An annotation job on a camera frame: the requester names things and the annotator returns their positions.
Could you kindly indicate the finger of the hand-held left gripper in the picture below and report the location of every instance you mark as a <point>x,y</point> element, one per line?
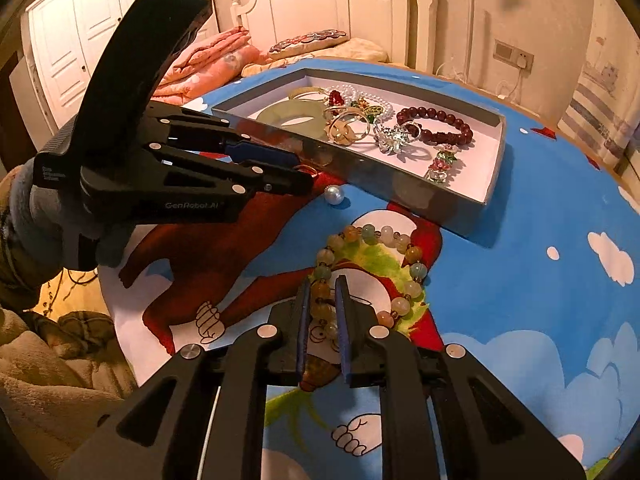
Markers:
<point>260,152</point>
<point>280,180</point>

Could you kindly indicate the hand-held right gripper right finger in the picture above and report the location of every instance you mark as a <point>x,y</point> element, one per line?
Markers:
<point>344,330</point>

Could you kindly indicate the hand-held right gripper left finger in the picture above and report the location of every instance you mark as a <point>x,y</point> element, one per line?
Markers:
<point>303,330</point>

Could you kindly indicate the green jade bangle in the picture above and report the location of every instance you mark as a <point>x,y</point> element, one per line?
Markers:
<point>272,116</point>

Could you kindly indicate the thin gold bangle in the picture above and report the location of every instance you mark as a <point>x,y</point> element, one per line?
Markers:
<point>300,92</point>

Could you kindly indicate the gold hoop rings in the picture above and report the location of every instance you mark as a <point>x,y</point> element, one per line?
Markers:
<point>345,130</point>

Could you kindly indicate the red flower ornament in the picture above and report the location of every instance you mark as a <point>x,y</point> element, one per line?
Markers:
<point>336,98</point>

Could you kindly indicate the green gold butterfly brooch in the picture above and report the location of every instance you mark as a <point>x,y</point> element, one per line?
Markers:
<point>367,111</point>

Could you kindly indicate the grey shallow box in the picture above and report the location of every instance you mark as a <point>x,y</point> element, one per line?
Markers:
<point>400,195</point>

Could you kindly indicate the pink flower hair clip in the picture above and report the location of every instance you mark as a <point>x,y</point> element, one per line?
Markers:
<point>442,165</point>

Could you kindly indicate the person's left hand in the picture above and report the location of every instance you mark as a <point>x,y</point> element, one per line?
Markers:
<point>50,220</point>

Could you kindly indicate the white wardrobe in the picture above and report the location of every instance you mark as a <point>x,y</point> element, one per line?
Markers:
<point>100,20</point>

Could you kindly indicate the loose white pearl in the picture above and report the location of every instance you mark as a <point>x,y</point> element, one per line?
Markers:
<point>335,195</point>

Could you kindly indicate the orange pink quilt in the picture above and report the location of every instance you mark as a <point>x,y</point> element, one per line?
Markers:
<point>210,60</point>

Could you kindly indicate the embroidered cushion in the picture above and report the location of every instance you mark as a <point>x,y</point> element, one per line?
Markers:
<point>310,42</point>

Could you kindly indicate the cream pillow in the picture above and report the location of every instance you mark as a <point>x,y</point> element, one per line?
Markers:
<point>367,50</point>

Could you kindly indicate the blue cartoon printed tablecloth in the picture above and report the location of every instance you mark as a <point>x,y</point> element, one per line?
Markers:
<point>500,285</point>

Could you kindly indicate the white bed headboard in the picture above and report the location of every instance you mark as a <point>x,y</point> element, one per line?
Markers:
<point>325,0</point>

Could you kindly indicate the plaid cloth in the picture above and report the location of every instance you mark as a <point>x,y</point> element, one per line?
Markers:
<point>75,330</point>

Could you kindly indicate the brown fleece blanket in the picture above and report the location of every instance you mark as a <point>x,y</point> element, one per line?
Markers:
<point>45,400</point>

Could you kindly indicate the striped curtain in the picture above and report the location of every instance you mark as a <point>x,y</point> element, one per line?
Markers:
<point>595,95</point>

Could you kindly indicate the wall socket panel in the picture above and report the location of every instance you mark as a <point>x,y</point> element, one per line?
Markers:
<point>512,54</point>

